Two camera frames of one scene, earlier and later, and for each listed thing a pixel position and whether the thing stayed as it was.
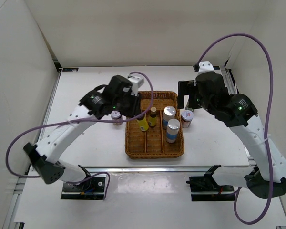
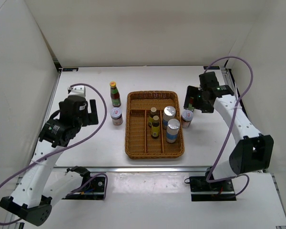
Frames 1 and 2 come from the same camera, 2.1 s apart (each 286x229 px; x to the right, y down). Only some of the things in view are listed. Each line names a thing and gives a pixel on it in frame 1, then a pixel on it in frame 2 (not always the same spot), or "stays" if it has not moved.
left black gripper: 135,109 → 85,122
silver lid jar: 116,115 stays
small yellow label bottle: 143,123 → 155,127
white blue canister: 173,126 stays
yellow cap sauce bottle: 188,108 stays
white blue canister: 169,112 stays
